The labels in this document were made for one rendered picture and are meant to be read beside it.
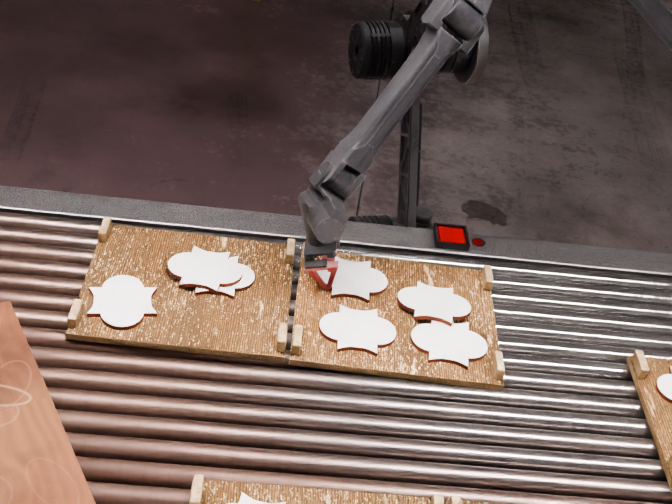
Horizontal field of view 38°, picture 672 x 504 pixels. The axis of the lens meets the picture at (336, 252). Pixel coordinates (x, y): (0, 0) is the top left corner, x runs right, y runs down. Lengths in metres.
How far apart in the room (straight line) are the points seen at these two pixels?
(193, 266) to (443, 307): 0.51
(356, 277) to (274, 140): 2.28
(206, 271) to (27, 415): 0.55
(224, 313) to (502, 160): 2.67
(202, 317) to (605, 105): 3.51
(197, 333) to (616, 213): 2.70
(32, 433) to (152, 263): 0.58
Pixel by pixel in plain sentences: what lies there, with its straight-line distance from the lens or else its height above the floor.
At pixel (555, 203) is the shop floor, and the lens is 4.25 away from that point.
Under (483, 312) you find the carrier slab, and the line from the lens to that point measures 2.06.
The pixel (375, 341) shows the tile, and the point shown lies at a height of 0.95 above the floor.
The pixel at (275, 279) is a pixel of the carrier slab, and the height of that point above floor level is 0.94.
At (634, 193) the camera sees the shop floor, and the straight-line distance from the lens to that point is 4.48.
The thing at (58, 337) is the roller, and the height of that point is 0.92.
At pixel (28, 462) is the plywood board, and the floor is 1.04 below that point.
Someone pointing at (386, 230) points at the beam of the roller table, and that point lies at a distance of 2.26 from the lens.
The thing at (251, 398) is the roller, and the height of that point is 0.91.
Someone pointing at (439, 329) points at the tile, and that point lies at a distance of 1.98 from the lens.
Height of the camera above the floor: 2.23
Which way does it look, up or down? 37 degrees down
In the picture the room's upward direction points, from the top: 9 degrees clockwise
